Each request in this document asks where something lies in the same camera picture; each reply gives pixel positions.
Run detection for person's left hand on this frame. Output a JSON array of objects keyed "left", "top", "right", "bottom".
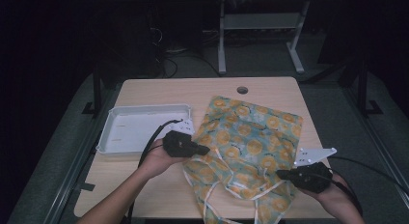
[{"left": 138, "top": 139, "right": 189, "bottom": 181}]

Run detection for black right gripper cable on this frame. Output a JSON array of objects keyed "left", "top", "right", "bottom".
[{"left": 328, "top": 155, "right": 409, "bottom": 217}]

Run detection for grey metal rail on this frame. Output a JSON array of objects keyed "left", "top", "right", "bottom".
[
  {"left": 341, "top": 85, "right": 409, "bottom": 204},
  {"left": 42, "top": 88, "right": 121, "bottom": 224}
]

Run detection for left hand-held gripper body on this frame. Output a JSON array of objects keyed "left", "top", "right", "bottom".
[{"left": 162, "top": 118, "right": 196, "bottom": 158}]

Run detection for white plastic tray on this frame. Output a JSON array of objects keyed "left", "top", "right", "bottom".
[{"left": 95, "top": 103, "right": 193, "bottom": 155}]

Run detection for person's right hand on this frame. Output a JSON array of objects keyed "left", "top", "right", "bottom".
[{"left": 302, "top": 173, "right": 353, "bottom": 210}]

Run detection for white metal desk frame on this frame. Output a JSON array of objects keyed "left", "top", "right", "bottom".
[{"left": 217, "top": 0, "right": 312, "bottom": 75}]

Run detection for orange-print teal fabric bag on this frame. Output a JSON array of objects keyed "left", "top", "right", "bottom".
[{"left": 182, "top": 95, "right": 304, "bottom": 224}]

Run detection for black floor cables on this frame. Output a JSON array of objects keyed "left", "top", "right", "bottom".
[{"left": 150, "top": 26, "right": 224, "bottom": 79}]

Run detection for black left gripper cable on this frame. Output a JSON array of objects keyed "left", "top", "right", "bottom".
[{"left": 126, "top": 119, "right": 184, "bottom": 224}]

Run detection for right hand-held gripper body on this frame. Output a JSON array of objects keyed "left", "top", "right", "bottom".
[{"left": 290, "top": 147, "right": 338, "bottom": 195}]

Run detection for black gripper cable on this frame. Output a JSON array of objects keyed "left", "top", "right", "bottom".
[
  {"left": 126, "top": 119, "right": 184, "bottom": 224},
  {"left": 328, "top": 155, "right": 409, "bottom": 217}
]

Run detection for black metal stand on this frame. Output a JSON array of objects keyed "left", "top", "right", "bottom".
[
  {"left": 81, "top": 63, "right": 104, "bottom": 118},
  {"left": 356, "top": 59, "right": 384, "bottom": 118}
]

